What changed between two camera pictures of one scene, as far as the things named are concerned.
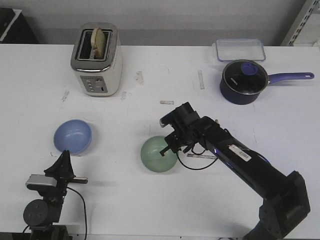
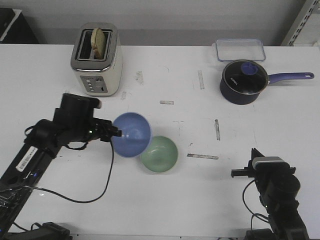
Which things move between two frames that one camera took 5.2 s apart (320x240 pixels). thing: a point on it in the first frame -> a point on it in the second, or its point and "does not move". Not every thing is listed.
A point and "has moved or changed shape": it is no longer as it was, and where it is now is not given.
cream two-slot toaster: [97, 58] does not move
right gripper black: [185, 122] -> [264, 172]
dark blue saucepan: [242, 81] does not move
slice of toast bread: [98, 43] does not move
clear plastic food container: [240, 49] does not move
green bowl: [152, 158] does not move
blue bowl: [75, 135] has moved or changed shape
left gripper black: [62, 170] -> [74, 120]
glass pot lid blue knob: [245, 77] does not move
